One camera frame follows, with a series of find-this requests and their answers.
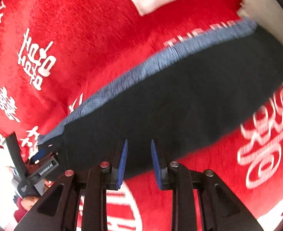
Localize red bedspread with white characters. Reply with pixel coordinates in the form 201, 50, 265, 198
0, 0, 283, 230

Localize person's left hand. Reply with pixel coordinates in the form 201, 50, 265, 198
20, 196, 39, 211

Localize black pants with blue trim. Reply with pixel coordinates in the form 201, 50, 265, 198
39, 19, 283, 180

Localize grey green pillow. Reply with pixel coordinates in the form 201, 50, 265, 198
237, 0, 283, 45

